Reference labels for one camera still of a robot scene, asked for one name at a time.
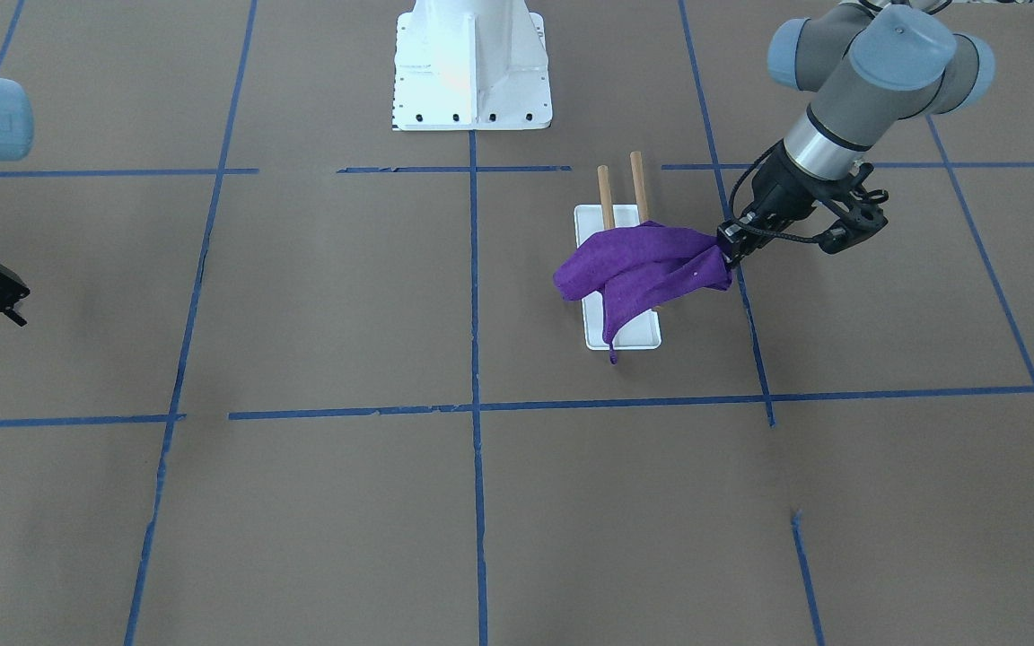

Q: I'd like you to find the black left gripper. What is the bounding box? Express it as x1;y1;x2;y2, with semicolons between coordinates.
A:
714;142;850;268

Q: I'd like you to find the purple microfiber towel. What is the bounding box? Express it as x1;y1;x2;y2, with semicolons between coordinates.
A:
553;221;733;345

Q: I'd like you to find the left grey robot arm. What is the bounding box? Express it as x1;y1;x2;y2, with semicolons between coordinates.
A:
717;1;997;268

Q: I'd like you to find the wooden rack dowel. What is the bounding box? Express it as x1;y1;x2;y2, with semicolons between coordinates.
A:
597;165;624;364
629;150;650;226

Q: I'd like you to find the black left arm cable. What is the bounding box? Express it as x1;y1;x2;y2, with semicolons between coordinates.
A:
729;141;828;245

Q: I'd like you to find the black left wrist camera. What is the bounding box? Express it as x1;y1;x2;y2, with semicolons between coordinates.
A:
818;161;889;255

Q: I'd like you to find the white rack base plate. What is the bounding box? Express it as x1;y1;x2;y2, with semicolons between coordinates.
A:
574;204;662;352

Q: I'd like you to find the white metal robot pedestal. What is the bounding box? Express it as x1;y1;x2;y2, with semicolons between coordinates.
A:
391;1;554;132

